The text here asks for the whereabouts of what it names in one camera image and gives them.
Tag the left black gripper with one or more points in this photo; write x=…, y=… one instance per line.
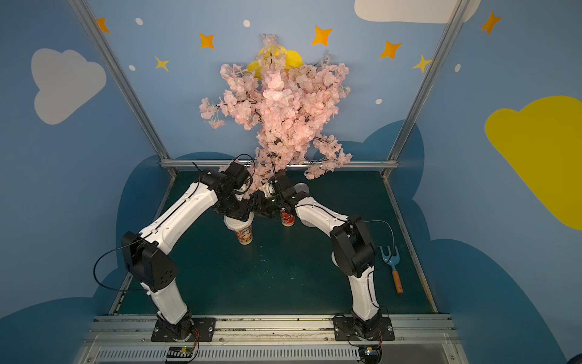
x=239, y=209

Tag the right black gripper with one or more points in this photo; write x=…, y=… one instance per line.
x=282, y=202

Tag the red paper cup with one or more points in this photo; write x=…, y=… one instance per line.
x=245, y=235
x=287, y=219

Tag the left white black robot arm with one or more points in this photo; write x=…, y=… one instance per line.
x=146, y=254

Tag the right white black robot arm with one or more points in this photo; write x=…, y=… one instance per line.
x=354, y=251

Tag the pink cherry blossom tree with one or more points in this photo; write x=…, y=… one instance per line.
x=289, y=104

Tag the left circuit board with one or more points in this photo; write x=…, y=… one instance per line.
x=179, y=355

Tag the circuit board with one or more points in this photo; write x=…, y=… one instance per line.
x=370, y=355
x=179, y=355

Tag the right circuit board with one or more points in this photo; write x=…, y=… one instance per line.
x=370, y=355

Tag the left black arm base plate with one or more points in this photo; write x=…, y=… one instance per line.
x=187, y=330

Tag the blue fork wooden handle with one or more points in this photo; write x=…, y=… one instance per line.
x=391, y=256

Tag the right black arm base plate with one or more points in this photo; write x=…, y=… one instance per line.
x=347, y=328

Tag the aluminium front rail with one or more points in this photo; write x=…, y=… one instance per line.
x=273, y=339

